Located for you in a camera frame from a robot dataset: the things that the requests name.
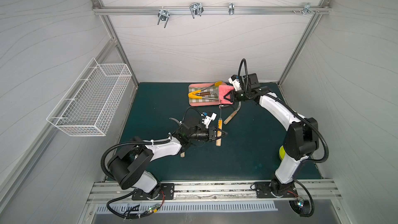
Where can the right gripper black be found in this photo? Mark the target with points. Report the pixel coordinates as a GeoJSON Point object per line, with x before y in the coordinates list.
{"type": "Point", "coordinates": [235, 96]}

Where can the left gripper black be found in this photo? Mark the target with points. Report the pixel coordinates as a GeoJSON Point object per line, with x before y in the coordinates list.
{"type": "Point", "coordinates": [211, 134]}

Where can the pink rag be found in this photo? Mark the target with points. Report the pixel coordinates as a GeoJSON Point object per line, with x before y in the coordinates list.
{"type": "Point", "coordinates": [224, 93]}

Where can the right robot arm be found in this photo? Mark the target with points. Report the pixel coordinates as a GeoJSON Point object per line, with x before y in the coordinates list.
{"type": "Point", "coordinates": [303, 141]}

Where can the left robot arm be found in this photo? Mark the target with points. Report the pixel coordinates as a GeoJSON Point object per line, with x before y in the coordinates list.
{"type": "Point", "coordinates": [127, 163]}

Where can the small metal spatula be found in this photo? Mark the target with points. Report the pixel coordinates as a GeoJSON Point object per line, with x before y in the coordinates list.
{"type": "Point", "coordinates": [209, 94]}

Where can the yellow tipped metal tongs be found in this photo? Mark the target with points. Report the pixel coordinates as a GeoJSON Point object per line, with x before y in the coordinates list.
{"type": "Point", "coordinates": [194, 94]}

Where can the pink checkered tray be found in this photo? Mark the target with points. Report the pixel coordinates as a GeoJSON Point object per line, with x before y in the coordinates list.
{"type": "Point", "coordinates": [203, 102]}

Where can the lime green bowl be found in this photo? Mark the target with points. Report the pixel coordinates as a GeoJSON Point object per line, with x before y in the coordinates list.
{"type": "Point", "coordinates": [281, 153]}

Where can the metal U-bolt clamp middle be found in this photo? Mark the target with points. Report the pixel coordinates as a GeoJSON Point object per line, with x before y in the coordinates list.
{"type": "Point", "coordinates": [196, 9]}

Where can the metal u-bolt clamp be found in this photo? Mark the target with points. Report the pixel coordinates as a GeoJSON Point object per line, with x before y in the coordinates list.
{"type": "Point", "coordinates": [163, 16]}
{"type": "Point", "coordinates": [196, 9]}

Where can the metal U-bolt clamp left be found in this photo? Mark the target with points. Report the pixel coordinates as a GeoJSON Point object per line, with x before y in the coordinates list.
{"type": "Point", "coordinates": [163, 16]}

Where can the white vent strip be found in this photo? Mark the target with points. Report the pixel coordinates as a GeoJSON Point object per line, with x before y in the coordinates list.
{"type": "Point", "coordinates": [199, 207]}

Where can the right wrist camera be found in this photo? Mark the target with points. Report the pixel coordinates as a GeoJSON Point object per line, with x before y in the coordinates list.
{"type": "Point", "coordinates": [236, 82]}

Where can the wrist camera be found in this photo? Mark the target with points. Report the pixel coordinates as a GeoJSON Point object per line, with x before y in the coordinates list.
{"type": "Point", "coordinates": [236, 82]}
{"type": "Point", "coordinates": [208, 118]}

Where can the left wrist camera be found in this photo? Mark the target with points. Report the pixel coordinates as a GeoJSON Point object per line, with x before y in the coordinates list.
{"type": "Point", "coordinates": [208, 118]}

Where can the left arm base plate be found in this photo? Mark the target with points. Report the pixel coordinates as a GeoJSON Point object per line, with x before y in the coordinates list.
{"type": "Point", "coordinates": [160, 191]}

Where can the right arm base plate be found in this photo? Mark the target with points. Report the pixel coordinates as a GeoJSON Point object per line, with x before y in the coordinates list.
{"type": "Point", "coordinates": [264, 189]}

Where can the white wire basket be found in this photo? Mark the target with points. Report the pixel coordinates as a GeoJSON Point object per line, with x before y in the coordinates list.
{"type": "Point", "coordinates": [89, 105]}

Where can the metal bracket with bolts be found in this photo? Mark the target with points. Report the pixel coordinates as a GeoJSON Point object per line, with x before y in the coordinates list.
{"type": "Point", "coordinates": [306, 10]}

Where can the aluminium crossbar rail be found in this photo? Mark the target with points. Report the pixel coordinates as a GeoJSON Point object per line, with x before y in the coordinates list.
{"type": "Point", "coordinates": [208, 10]}

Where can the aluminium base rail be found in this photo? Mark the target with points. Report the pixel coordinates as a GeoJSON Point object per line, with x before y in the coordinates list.
{"type": "Point", "coordinates": [217, 190]}

